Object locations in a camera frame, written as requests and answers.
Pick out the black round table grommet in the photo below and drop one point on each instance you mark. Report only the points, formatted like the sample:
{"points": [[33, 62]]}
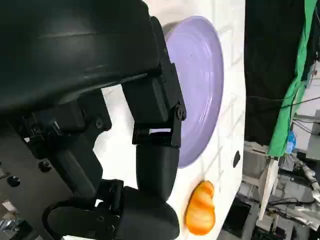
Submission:
{"points": [[236, 159]]}

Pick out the lilac plate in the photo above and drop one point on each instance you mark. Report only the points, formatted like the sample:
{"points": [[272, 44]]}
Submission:
{"points": [[200, 87]]}

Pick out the white stand leg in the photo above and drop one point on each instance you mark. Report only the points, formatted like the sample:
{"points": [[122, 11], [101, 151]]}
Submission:
{"points": [[267, 180]]}

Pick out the black curtain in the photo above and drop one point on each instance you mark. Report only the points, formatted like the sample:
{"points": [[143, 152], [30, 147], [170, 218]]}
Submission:
{"points": [[270, 50]]}

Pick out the blue labelled bottle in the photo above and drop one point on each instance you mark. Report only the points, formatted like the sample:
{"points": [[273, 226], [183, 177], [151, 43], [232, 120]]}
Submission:
{"points": [[291, 141]]}

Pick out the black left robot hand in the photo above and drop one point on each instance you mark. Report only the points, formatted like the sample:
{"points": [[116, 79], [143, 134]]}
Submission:
{"points": [[75, 50]]}

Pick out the green cloth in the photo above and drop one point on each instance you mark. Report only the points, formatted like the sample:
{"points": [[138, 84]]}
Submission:
{"points": [[287, 112]]}

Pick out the orange sliced toy bread roll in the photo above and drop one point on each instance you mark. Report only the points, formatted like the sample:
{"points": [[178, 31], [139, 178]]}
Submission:
{"points": [[200, 212]]}

